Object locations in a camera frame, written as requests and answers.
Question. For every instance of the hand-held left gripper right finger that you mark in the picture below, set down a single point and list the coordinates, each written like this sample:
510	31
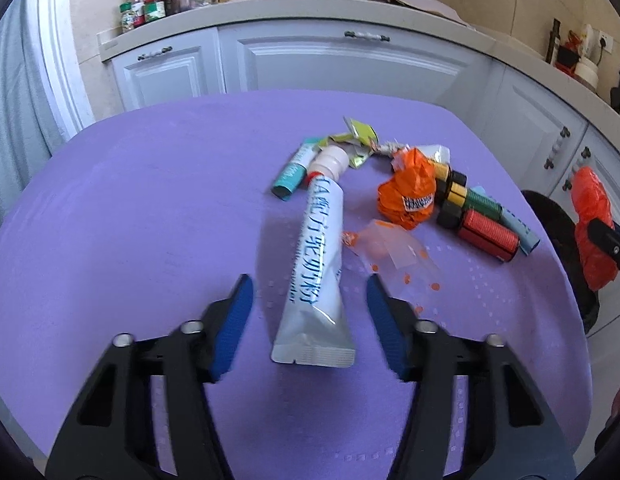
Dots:
385	320

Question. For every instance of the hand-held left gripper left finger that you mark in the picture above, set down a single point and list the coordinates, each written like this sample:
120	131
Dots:
237	320

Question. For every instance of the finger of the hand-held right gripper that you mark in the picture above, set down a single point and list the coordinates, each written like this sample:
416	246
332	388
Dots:
610	247

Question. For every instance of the orange plastic bag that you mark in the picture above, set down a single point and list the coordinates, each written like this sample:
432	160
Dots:
410	190
592	210

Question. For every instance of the black trash bin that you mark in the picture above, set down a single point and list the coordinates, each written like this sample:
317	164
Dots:
555	240

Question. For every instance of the white squeeze tube blue print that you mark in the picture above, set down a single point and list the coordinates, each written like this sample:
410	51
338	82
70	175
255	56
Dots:
315	260

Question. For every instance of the clear wrapper with orange dots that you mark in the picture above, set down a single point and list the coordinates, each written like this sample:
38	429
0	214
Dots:
395	250

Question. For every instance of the light blue tube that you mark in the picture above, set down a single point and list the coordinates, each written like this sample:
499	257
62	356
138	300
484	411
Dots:
522	232

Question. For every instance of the red cylinder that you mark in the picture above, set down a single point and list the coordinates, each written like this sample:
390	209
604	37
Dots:
490	235

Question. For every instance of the green cylinder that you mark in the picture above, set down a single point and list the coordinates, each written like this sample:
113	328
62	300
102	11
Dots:
485	207

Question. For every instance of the crumpled orange plastic bag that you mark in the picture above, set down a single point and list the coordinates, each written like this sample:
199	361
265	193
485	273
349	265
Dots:
410	190

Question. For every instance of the purple table mat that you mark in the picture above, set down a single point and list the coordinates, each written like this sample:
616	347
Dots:
139	210

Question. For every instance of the teal tube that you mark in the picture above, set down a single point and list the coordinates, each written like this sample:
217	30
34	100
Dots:
292	172

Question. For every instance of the white round container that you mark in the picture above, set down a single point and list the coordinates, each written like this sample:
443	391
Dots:
587	72

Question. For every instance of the green yellow torn wrapper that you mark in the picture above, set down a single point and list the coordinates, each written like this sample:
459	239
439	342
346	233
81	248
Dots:
362	132

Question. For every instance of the red black box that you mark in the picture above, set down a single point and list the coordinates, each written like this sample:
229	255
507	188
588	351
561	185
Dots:
567	57

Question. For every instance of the dark tall bottle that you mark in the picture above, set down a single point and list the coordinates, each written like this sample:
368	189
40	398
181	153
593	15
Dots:
553	40

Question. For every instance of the narrow white cabinet door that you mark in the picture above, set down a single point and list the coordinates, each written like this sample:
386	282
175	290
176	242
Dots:
169	77

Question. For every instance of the wide white cabinet door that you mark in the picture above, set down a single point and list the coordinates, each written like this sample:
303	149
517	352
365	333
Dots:
350	67

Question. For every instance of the white kitchen countertop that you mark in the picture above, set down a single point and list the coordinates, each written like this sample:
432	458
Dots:
465	35

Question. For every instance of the white wall socket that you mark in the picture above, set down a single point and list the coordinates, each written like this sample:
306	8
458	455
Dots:
606	42

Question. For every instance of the white door frame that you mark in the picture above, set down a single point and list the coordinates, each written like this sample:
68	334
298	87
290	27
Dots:
54	60

